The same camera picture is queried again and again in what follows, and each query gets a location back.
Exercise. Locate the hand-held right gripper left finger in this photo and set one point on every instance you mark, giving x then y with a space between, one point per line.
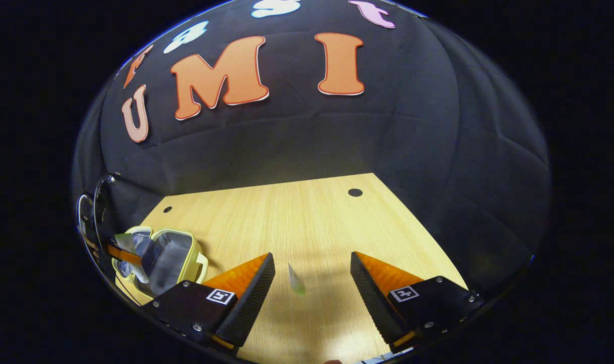
249 303

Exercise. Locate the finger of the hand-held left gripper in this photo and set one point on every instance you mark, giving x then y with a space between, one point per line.
122 254

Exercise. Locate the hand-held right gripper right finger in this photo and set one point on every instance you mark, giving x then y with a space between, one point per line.
373 298

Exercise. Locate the pale yellow small suitcase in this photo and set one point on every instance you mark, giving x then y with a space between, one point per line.
173 258

